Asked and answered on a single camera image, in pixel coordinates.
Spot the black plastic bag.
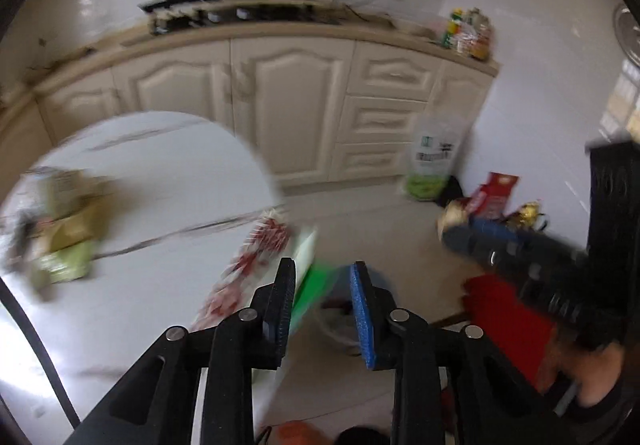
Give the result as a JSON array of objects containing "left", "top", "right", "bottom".
[{"left": 439, "top": 175, "right": 467, "bottom": 207}]

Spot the person's right forearm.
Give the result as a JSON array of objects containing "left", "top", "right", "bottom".
[{"left": 570, "top": 375, "right": 632, "bottom": 432}]

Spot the red chair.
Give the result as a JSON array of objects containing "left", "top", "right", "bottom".
[{"left": 431, "top": 275, "right": 563, "bottom": 392}]

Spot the black gas stove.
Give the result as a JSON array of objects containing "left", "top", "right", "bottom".
[{"left": 139, "top": 0, "right": 347, "bottom": 34}]

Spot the red rice bag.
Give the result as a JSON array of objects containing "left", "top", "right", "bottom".
[{"left": 466, "top": 172, "right": 519, "bottom": 219}]

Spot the cream base cabinet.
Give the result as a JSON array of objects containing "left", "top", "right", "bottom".
[{"left": 0, "top": 16, "right": 502, "bottom": 187}]

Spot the cooking oil bottle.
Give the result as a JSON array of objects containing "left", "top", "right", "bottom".
[{"left": 509, "top": 202, "right": 547, "bottom": 229}]

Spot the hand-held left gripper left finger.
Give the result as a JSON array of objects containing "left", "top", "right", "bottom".
[{"left": 65, "top": 257, "right": 298, "bottom": 445}]

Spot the cream cabinet drawer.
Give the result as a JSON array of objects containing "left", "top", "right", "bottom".
[
  {"left": 331, "top": 142, "right": 409, "bottom": 182},
  {"left": 356, "top": 42, "right": 444, "bottom": 102},
  {"left": 344, "top": 96, "right": 427, "bottom": 144}
]

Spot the white green rice bag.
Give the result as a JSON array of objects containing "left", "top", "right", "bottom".
[{"left": 399, "top": 116, "right": 469, "bottom": 202}]

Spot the orange cloth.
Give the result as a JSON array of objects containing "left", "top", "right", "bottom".
[{"left": 276, "top": 419, "right": 337, "bottom": 445}]

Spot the tan snack packet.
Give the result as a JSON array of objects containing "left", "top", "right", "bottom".
[{"left": 42, "top": 204, "right": 109, "bottom": 252}]

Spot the red patterned white packet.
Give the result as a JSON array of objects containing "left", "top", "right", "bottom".
[{"left": 191, "top": 206, "right": 352, "bottom": 332}]

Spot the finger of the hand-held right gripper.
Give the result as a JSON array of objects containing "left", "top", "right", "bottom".
[
  {"left": 469, "top": 215, "right": 552, "bottom": 248},
  {"left": 441, "top": 224, "right": 592, "bottom": 287}
]

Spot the group of condiment bottles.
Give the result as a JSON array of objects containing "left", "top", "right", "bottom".
[{"left": 441, "top": 6, "right": 494, "bottom": 62}]

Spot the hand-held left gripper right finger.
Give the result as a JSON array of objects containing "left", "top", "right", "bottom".
[{"left": 349, "top": 261, "right": 566, "bottom": 445}]

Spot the black power cable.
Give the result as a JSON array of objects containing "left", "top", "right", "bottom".
[{"left": 319, "top": 0, "right": 397, "bottom": 27}]

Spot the small black packet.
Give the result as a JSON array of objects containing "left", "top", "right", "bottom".
[{"left": 9, "top": 214, "right": 42, "bottom": 257}]

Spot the round marble table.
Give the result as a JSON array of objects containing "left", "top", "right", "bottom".
[{"left": 0, "top": 111, "right": 289, "bottom": 431}]

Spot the person's right hand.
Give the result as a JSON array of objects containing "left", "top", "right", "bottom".
[{"left": 562, "top": 337, "right": 626, "bottom": 409}]

